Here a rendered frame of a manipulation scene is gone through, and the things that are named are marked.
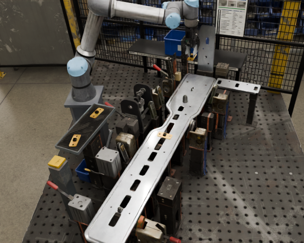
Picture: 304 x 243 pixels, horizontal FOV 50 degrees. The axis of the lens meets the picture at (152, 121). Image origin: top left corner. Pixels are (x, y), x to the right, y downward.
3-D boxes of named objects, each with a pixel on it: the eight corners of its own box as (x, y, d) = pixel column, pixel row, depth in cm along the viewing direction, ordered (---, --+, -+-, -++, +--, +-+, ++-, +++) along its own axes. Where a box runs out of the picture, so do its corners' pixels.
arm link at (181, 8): (161, 7, 170) (183, 6, 169) (162, -1, 178) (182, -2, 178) (162, 21, 175) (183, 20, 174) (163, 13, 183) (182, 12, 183)
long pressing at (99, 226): (125, 256, 132) (124, 254, 131) (78, 237, 139) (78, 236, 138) (217, 79, 225) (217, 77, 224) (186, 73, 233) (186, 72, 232)
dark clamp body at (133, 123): (141, 175, 202) (135, 129, 177) (122, 169, 206) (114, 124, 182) (148, 163, 209) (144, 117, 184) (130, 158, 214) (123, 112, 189)
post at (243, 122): (255, 128, 227) (262, 94, 209) (240, 124, 231) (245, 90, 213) (257, 122, 232) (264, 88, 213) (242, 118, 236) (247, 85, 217)
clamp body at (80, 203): (98, 255, 163) (83, 214, 140) (79, 248, 167) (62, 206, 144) (107, 239, 170) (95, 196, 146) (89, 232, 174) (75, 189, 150)
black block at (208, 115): (212, 155, 211) (214, 120, 192) (196, 151, 214) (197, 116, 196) (215, 146, 216) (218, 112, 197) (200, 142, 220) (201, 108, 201)
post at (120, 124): (131, 176, 201) (122, 128, 175) (123, 174, 203) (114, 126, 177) (134, 170, 205) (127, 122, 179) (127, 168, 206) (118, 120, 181)
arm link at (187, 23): (186, 14, 184) (200, 15, 181) (186, 21, 187) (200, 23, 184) (182, 19, 179) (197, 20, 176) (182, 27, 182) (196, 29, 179)
